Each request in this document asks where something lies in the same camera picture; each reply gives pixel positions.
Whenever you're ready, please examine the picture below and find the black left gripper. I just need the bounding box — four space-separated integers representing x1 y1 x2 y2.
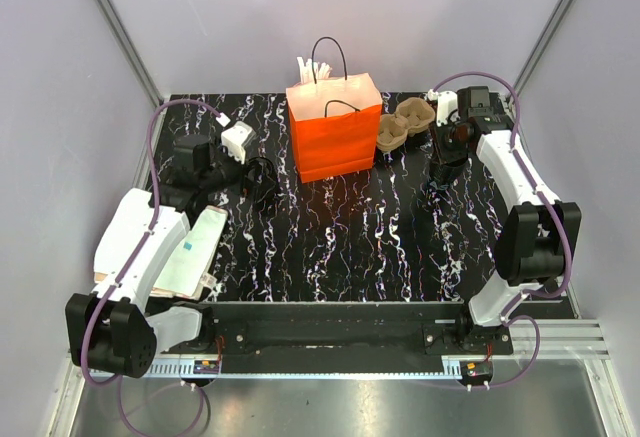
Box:
200 135 274 203

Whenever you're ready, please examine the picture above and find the black coffee cup lid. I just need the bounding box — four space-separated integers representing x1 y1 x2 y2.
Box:
244 157 279 204

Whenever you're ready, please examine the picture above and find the black paper coffee cup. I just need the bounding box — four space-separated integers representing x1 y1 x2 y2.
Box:
428 159 468 190

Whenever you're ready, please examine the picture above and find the orange paper bag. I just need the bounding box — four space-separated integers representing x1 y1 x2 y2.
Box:
285 65 382 183

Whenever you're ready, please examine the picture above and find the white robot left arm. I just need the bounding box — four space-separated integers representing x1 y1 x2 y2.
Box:
65 124 255 379

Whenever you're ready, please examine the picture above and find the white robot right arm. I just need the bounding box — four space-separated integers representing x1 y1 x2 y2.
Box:
428 86 582 354

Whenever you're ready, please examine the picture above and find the brown cardboard cup carrier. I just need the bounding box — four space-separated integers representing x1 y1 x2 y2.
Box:
376 97 436 153

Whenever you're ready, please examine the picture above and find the white napkin stack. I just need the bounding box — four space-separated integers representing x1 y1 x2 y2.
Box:
93 189 228 308

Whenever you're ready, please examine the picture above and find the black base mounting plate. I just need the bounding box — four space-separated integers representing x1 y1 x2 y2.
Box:
172 302 513 368

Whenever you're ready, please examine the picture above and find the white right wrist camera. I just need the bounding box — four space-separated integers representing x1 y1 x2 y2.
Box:
427 89 457 127

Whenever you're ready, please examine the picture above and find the grey slotted cable duct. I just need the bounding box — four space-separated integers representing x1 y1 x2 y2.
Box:
142 354 493 380

